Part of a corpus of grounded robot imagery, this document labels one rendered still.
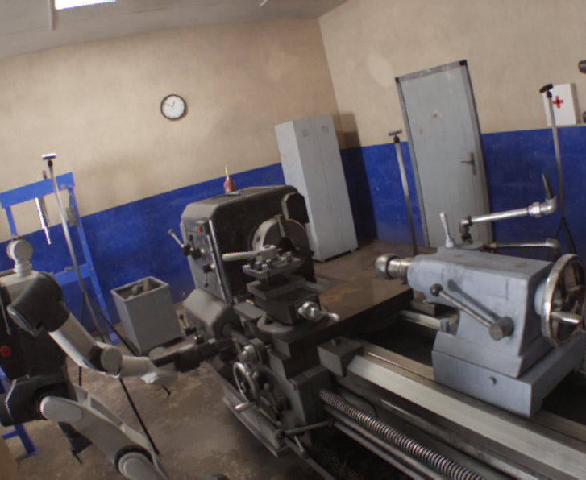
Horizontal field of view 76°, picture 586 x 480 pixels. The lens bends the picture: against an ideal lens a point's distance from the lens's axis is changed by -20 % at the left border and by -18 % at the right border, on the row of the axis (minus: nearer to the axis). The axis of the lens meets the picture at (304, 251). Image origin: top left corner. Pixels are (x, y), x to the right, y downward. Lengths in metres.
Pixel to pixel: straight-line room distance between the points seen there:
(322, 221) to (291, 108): 1.63
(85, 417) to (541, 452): 1.32
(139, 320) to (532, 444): 3.61
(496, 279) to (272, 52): 5.48
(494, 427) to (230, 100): 5.28
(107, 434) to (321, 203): 4.61
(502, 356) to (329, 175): 4.87
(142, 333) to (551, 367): 3.61
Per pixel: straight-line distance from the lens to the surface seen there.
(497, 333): 1.07
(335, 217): 5.83
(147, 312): 4.16
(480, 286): 1.14
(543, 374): 1.11
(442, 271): 1.22
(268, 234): 2.04
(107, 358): 1.34
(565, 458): 1.02
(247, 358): 1.58
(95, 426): 1.57
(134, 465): 1.62
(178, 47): 5.83
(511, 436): 1.08
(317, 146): 5.71
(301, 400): 1.53
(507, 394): 1.13
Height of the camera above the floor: 1.53
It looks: 13 degrees down
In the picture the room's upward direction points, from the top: 12 degrees counter-clockwise
